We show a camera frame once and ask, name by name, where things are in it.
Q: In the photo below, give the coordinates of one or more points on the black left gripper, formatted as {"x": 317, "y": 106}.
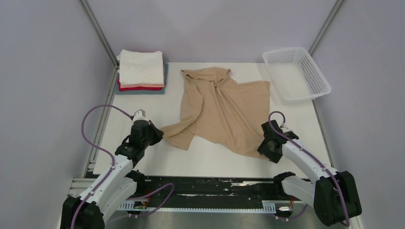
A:
{"x": 158, "y": 134}

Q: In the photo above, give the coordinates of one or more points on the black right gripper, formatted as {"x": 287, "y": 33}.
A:
{"x": 273, "y": 158}

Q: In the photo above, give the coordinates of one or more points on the beige t shirt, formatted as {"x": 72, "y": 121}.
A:
{"x": 217, "y": 108}

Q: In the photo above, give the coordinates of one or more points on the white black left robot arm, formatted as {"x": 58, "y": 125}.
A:
{"x": 93, "y": 207}

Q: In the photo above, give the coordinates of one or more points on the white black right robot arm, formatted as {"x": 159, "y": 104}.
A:
{"x": 332, "y": 194}

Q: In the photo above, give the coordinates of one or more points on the peach folded t shirt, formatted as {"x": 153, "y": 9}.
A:
{"x": 142, "y": 86}

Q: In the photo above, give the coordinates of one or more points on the red folded t shirt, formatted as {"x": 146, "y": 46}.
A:
{"x": 136, "y": 89}

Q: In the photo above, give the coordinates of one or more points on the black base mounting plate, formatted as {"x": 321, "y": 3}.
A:
{"x": 161, "y": 189}

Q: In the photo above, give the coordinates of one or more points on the white plastic laundry basket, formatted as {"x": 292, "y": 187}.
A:
{"x": 295, "y": 75}

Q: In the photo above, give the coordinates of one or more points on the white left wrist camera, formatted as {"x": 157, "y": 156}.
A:
{"x": 139, "y": 117}

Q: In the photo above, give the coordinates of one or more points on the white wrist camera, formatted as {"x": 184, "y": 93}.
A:
{"x": 139, "y": 117}
{"x": 284, "y": 128}

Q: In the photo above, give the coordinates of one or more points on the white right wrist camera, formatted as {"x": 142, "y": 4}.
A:
{"x": 284, "y": 128}

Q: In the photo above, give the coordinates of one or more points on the slotted white cable duct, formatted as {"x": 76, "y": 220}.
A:
{"x": 206, "y": 207}

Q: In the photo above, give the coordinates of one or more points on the aluminium frame rail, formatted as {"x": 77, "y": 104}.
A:
{"x": 79, "y": 185}

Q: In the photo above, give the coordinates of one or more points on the right corner metal post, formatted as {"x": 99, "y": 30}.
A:
{"x": 326, "y": 25}

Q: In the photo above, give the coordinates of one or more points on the corner metal post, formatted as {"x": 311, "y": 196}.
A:
{"x": 96, "y": 27}
{"x": 326, "y": 25}

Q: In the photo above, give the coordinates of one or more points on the left corner metal post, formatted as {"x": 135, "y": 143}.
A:
{"x": 96, "y": 27}

